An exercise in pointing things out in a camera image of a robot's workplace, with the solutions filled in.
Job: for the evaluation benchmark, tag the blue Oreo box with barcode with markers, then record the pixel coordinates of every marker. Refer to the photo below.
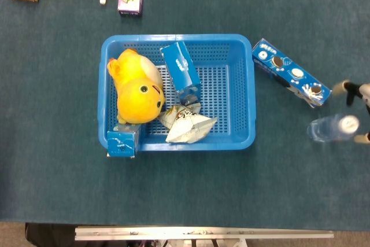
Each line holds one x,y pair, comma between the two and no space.
121,143

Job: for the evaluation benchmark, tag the aluminium profile rail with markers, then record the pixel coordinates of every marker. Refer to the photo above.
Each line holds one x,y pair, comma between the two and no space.
202,233

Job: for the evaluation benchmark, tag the blue Oreo box pink stripe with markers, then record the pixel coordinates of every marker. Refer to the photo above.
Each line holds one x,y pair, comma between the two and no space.
180,66

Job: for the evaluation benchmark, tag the clear plastic water bottle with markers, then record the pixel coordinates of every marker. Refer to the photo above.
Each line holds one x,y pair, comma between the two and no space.
326,128

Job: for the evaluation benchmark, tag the yellow plush duck toy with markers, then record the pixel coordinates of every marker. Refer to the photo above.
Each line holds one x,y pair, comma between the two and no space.
136,93

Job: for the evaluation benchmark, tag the blue plastic perforated basket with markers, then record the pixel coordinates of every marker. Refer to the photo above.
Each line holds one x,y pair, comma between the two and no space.
202,38

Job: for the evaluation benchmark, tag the long blue Oreo box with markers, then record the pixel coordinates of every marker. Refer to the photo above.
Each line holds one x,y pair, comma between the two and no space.
289,70

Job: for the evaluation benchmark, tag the crumpled white snack bag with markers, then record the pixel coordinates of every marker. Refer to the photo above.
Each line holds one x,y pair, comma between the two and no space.
188,129

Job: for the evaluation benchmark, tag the black robot base cover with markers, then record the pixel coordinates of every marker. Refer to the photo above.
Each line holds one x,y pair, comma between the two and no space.
49,235

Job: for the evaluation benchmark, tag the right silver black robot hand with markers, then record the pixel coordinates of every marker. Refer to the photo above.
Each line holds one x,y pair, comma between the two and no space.
358,90

